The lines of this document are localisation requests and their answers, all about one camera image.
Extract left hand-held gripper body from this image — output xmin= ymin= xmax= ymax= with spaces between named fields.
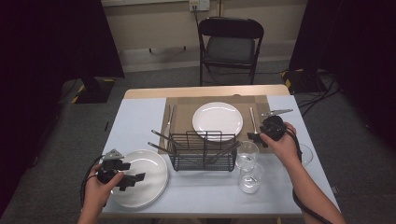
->
xmin=96 ymin=148 xmax=138 ymax=191

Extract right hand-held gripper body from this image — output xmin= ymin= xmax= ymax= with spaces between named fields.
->
xmin=261 ymin=108 xmax=294 ymax=147

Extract stack of white plates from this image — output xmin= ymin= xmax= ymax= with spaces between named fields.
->
xmin=111 ymin=149 xmax=170 ymax=209

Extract silver fork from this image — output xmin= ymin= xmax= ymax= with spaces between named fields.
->
xmin=248 ymin=106 xmax=260 ymax=135

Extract white dinner plate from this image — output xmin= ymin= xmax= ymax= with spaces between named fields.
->
xmin=191 ymin=101 xmax=245 ymax=143

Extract clear drinking glass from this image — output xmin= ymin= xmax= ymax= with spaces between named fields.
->
xmin=298 ymin=143 xmax=314 ymax=167
xmin=235 ymin=140 xmax=261 ymax=169
xmin=238 ymin=161 xmax=265 ymax=194

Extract black wire cutlery basket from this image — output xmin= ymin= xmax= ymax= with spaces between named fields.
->
xmin=167 ymin=130 xmax=238 ymax=173

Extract silver table knife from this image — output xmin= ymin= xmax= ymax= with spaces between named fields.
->
xmin=163 ymin=103 xmax=176 ymax=148

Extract person's right hand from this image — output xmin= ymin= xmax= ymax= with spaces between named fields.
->
xmin=260 ymin=121 xmax=303 ymax=169

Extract person's left hand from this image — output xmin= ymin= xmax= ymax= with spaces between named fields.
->
xmin=83 ymin=163 xmax=125 ymax=216

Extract brown woven placemat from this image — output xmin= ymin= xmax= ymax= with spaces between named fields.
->
xmin=157 ymin=95 xmax=280 ymax=155

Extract black stand base yellow stripes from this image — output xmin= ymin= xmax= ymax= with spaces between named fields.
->
xmin=70 ymin=77 xmax=116 ymax=105

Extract black folding chair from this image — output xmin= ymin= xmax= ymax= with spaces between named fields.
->
xmin=198 ymin=17 xmax=265 ymax=87

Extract black curtain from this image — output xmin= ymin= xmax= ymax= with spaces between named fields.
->
xmin=0 ymin=0 xmax=125 ymax=216
xmin=289 ymin=0 xmax=396 ymax=150

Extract left hand-held gripper cable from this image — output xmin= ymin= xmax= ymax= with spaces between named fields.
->
xmin=79 ymin=155 xmax=108 ymax=208

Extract hand-held gripper cable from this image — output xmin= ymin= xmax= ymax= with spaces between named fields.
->
xmin=79 ymin=155 xmax=108 ymax=208
xmin=274 ymin=120 xmax=334 ymax=224

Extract black floor cables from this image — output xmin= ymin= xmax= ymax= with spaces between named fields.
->
xmin=293 ymin=69 xmax=342 ymax=118

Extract right hand-held gripper cable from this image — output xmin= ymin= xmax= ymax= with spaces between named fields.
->
xmin=274 ymin=120 xmax=334 ymax=224

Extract black outlet cable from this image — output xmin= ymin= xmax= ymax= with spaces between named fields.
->
xmin=192 ymin=5 xmax=203 ymax=32

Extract white wall outlet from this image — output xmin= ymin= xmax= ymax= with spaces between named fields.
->
xmin=189 ymin=0 xmax=211 ymax=12

